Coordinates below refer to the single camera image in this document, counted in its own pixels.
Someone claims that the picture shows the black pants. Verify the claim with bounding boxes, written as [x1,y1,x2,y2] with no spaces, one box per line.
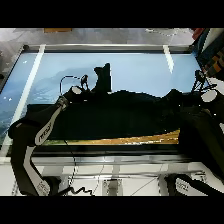
[24,62,202,142]

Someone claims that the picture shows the heap of clothes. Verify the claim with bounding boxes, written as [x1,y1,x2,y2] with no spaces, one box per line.
[191,28,224,81]

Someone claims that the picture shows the dark brown garment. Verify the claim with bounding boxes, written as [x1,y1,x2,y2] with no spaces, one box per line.
[179,109,224,183]

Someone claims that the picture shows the coiled black cable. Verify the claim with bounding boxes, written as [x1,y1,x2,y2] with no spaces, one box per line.
[58,185,96,197]

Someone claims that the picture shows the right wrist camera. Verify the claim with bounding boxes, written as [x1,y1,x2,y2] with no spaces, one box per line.
[191,69,218,94]

